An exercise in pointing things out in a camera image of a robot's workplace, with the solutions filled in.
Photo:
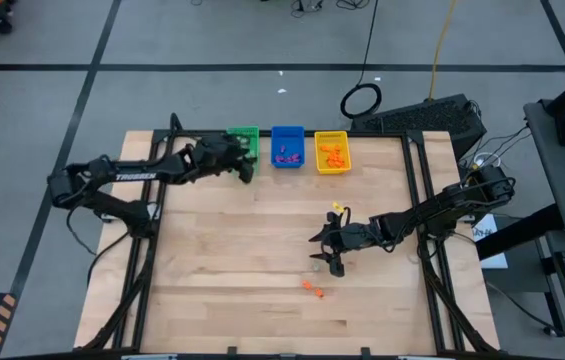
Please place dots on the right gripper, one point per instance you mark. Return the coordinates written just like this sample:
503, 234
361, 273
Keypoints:
359, 237

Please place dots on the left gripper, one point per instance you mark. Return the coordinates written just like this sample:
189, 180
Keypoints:
217, 154

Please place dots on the beige plastic skull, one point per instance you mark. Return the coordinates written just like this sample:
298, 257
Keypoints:
316, 266

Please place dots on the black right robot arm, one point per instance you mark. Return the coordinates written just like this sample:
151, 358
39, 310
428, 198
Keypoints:
437, 207

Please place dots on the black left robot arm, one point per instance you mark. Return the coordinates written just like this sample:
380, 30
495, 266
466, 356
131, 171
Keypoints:
132, 176

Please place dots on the green plastic basket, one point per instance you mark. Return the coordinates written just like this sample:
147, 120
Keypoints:
254, 134

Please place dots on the blue plastic basket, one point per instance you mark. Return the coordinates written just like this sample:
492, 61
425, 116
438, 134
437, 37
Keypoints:
292, 137

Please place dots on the yellow plastic basket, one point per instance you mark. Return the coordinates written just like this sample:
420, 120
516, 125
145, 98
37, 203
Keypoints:
343, 140

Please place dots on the black computer case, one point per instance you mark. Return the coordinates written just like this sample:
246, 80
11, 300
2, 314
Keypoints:
422, 117

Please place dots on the white paper sheet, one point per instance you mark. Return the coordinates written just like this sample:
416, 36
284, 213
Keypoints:
492, 252

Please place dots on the gray desk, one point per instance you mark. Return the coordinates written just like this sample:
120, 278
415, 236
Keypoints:
552, 175

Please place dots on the silver mounting bracket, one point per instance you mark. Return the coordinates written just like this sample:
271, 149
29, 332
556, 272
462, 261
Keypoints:
107, 218

